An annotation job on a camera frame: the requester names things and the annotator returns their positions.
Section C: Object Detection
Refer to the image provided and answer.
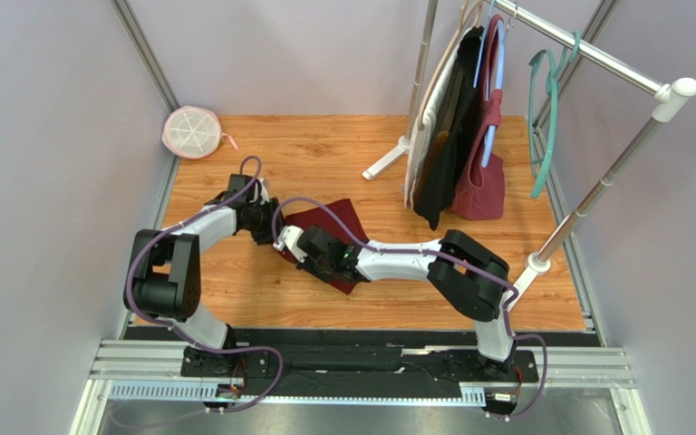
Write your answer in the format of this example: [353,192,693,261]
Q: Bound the dark red cloth napkin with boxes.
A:
[278,198,369,295]

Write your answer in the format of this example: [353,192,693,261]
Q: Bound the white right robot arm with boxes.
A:
[277,225,516,363]

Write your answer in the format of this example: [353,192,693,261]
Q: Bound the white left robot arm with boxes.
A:
[123,174,283,353]

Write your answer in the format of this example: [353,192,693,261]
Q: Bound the round pink mesh laundry bag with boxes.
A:
[160,106,239,160]

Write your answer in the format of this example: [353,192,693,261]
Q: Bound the black hanging garment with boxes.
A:
[412,26,485,230]

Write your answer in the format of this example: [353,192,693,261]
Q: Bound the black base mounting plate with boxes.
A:
[124,325,602,400]

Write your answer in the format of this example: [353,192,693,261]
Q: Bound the white hanging towel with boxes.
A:
[402,49,457,208]

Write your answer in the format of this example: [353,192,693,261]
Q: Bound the dark red hanging garment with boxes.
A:
[450,14,508,222]

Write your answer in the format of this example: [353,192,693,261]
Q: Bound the wooden hanger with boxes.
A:
[416,0,483,131]

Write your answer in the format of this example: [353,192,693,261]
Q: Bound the teal plastic hanger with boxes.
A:
[527,31,582,199]

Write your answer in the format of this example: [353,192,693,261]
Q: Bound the blue plastic hanger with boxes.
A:
[475,2,508,169]

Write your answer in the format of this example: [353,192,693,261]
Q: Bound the silver clothes rack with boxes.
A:
[362,0,696,318]

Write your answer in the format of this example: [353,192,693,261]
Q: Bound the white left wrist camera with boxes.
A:
[248,178,270,205]

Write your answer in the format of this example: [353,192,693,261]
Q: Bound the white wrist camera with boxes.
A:
[273,226,307,263]
[248,178,270,205]

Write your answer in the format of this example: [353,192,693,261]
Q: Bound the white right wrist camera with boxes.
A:
[273,226,307,263]

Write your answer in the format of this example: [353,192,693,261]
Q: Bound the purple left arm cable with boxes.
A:
[125,155,285,415]

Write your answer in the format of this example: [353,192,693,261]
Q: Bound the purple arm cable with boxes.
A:
[125,155,285,415]
[270,196,548,421]

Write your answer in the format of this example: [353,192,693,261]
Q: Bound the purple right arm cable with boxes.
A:
[270,196,548,421]

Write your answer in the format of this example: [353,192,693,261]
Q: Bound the aluminium frame rail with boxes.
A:
[71,327,651,434]

